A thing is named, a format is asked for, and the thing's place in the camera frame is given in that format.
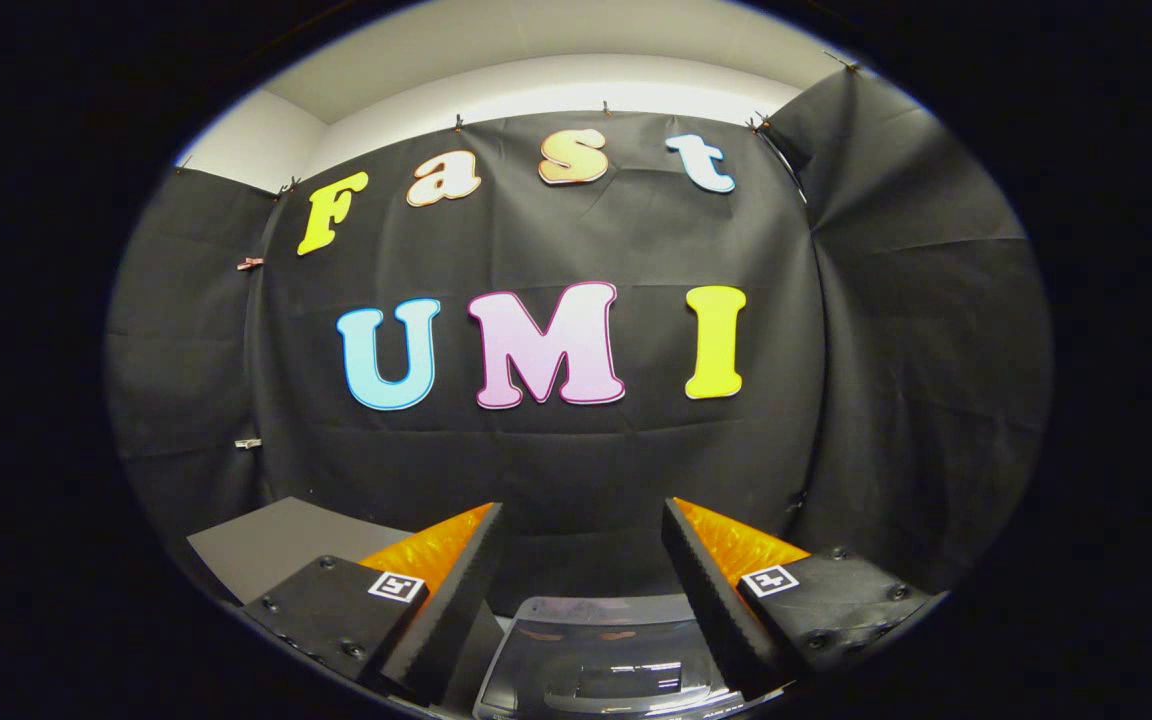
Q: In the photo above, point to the dark transparent washing machine lid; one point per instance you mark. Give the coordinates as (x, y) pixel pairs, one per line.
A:
(606, 640)

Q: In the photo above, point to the grey table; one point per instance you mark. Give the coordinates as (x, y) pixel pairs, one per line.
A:
(276, 545)

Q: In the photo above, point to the grey washing machine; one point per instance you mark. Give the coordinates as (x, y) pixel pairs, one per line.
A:
(481, 640)

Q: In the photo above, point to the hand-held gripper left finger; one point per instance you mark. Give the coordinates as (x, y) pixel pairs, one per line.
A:
(451, 610)

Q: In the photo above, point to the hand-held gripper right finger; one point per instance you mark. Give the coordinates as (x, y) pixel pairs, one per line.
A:
(711, 610)

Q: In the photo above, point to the row of small dark clips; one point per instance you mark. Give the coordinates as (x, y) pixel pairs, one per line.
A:
(606, 108)

